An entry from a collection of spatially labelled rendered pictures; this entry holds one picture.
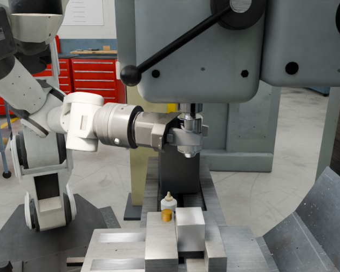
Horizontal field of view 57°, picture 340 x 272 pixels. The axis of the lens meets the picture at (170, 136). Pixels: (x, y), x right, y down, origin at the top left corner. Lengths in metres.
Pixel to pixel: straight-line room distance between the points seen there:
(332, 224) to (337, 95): 0.30
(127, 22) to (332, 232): 0.61
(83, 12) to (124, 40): 9.31
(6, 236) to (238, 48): 1.34
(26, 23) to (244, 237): 0.67
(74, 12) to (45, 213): 8.81
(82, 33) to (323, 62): 9.49
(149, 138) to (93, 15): 9.26
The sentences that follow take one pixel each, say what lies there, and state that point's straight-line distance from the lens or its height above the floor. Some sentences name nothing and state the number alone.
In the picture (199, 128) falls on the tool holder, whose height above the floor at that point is 1.25.
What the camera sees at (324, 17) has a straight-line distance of 0.49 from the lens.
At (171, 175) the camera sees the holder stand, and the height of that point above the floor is 1.00.
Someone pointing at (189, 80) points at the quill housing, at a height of 1.35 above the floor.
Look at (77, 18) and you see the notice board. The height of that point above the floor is 1.75.
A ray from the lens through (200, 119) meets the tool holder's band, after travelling 0.57.
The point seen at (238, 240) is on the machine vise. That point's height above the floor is 1.00.
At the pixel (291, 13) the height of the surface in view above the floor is 1.44.
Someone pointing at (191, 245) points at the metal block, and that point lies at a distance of 0.63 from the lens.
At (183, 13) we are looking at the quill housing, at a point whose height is 1.44.
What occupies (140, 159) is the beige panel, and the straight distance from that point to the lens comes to 2.48.
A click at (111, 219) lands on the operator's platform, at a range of 1.86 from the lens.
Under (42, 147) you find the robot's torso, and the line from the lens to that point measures 1.16.
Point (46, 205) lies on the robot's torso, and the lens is 1.37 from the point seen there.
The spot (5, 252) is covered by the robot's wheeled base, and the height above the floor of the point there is 0.57.
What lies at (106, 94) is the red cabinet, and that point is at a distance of 5.21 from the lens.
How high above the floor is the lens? 1.42
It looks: 19 degrees down
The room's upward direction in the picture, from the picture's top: straight up
